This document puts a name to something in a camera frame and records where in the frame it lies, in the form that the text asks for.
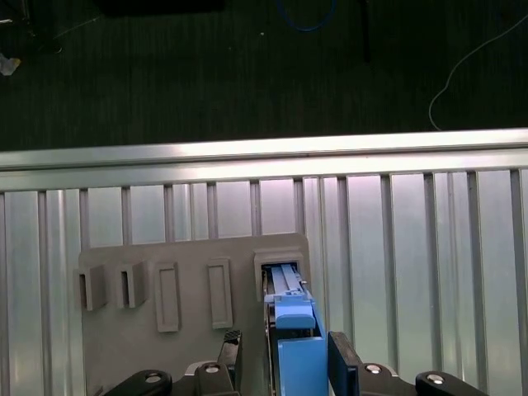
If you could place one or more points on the hard disk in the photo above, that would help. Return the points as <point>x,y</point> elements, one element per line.
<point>295,313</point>

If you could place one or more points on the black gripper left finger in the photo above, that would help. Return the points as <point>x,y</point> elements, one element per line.
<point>229,363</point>

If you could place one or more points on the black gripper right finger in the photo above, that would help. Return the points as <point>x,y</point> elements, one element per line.
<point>340,371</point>

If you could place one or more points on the dark chair base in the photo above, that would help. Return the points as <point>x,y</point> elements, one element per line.
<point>41,41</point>

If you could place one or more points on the white scrap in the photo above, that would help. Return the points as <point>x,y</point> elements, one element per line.
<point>8,66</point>

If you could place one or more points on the grey parts rack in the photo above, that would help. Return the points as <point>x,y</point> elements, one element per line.
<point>123,350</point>

